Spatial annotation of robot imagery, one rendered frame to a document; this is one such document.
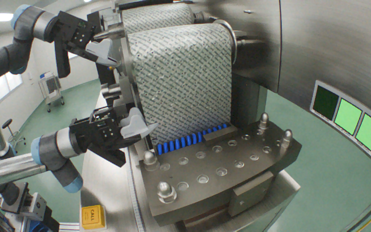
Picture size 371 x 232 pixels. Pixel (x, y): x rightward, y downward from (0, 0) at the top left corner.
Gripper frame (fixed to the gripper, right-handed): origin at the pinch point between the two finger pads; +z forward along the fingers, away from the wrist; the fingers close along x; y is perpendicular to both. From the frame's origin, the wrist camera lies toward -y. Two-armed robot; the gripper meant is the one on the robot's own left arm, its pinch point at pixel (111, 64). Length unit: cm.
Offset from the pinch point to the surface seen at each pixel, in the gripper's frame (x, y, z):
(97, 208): -16.1, -35.3, 8.2
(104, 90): -0.4, -7.1, 1.2
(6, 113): 294, -269, -232
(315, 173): -13, -1, 193
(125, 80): -1.0, -2.1, 5.2
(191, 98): -8.3, 2.5, 20.2
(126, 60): -7.7, 3.4, 2.5
